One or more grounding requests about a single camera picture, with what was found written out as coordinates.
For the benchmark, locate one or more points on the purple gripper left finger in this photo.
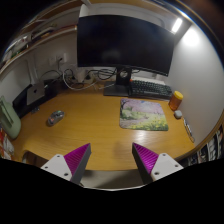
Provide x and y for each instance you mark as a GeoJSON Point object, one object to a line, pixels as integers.
{"type": "Point", "coordinates": [71, 166]}

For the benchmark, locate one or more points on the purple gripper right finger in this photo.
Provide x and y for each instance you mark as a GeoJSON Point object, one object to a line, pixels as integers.
{"type": "Point", "coordinates": [153, 166]}

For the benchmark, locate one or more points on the cherry blossom mouse pad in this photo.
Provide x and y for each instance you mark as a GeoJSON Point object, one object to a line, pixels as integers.
{"type": "Point", "coordinates": [142, 115]}

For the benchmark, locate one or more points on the pen on desk edge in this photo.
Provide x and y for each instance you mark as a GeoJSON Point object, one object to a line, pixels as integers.
{"type": "Point", "coordinates": [188, 130]}

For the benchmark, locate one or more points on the small white eraser box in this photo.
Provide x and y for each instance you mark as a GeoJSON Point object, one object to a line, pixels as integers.
{"type": "Point", "coordinates": [178, 114]}

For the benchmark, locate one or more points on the orange pill bottle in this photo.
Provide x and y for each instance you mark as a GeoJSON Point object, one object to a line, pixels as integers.
{"type": "Point", "coordinates": [175, 100]}

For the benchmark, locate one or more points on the green desktop appliance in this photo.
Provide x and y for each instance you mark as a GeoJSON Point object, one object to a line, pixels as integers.
{"type": "Point", "coordinates": [9, 119]}

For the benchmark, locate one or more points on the black mechanical keyboard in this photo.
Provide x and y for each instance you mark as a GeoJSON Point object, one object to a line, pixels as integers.
{"type": "Point", "coordinates": [145, 89]}

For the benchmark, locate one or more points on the black desk riser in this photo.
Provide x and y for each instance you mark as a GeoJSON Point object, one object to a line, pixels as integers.
{"type": "Point", "coordinates": [20, 102]}

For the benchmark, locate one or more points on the black monitor stand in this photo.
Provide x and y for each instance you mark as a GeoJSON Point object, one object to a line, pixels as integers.
{"type": "Point", "coordinates": [120, 86]}

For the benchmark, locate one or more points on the white power strip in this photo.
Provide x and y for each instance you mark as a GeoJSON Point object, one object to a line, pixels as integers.
{"type": "Point", "coordinates": [81, 79]}

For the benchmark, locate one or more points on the black computer monitor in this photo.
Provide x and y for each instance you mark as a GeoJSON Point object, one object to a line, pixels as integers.
{"type": "Point", "coordinates": [122, 41]}

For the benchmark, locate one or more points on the white light bar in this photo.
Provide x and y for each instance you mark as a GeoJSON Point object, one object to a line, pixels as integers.
{"type": "Point", "coordinates": [177, 25]}

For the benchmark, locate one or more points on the wooden wall shelf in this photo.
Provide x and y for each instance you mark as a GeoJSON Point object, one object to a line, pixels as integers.
{"type": "Point", "coordinates": [55, 19]}

